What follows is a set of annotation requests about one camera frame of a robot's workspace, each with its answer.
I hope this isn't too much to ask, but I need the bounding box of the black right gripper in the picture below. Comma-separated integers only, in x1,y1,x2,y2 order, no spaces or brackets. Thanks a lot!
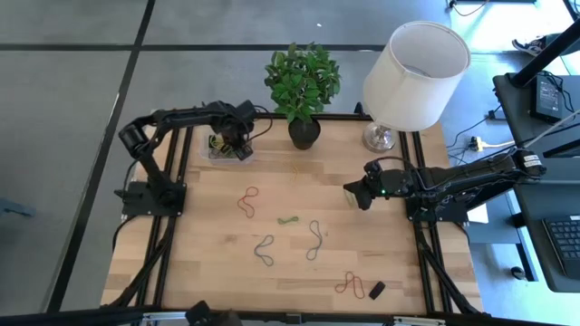
343,169,412,212

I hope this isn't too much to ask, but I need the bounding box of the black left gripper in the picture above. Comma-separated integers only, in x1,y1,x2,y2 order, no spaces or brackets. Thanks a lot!
220,115,255,163

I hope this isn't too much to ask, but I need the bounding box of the yellow rubber band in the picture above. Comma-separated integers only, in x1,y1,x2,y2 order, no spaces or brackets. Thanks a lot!
208,133,228,158
285,156,304,183

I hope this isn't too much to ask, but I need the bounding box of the red rubber band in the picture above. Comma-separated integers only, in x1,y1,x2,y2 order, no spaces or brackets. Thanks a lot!
237,185,260,220
333,270,366,301

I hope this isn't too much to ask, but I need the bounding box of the teal rubber band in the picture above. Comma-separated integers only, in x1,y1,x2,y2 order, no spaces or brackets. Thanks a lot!
253,234,276,268
305,219,324,263

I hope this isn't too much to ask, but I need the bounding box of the small black block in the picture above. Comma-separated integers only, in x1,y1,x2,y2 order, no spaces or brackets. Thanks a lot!
368,280,387,302

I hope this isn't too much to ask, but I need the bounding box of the clear plastic bin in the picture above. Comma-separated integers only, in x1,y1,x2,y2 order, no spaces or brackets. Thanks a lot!
198,125,256,166

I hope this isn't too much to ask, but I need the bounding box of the green plant in black pot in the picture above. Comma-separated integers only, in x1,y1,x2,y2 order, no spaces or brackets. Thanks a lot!
263,41,343,152

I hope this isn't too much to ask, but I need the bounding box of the white paper sheet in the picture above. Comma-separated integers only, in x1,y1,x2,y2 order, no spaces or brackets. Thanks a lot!
465,204,489,226

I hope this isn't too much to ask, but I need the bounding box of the white power strip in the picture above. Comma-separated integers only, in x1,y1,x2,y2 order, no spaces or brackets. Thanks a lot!
468,135,517,153

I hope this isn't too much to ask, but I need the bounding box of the silver lamp with white shade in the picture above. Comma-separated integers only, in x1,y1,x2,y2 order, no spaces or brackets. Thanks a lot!
361,19,473,155

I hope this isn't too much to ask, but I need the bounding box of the black side desk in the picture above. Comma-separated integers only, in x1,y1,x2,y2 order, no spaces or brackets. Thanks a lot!
492,72,580,294

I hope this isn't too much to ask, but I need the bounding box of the black power adapter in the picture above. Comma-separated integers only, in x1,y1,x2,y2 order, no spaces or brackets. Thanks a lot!
530,73,568,122

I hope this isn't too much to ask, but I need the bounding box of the black keyboard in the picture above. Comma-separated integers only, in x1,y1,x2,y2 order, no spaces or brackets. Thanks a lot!
542,216,580,281

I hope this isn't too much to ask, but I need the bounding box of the person's shoe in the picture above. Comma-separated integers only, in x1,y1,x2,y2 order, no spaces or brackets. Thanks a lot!
511,34,550,58

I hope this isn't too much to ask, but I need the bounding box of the black diagonal stand pole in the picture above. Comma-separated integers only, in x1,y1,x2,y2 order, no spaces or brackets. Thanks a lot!
507,17,580,90

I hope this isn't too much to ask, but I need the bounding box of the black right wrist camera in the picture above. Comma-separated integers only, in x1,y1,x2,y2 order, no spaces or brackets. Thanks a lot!
363,159,384,181

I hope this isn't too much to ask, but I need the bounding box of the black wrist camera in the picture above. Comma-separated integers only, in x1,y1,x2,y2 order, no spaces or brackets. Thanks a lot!
235,100,257,122
363,159,384,181

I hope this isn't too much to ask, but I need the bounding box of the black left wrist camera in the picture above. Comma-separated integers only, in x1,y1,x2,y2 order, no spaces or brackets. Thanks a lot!
235,100,257,122

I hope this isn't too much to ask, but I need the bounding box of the black aluminium table frame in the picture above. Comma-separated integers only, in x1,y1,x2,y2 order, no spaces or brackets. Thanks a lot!
100,101,485,326

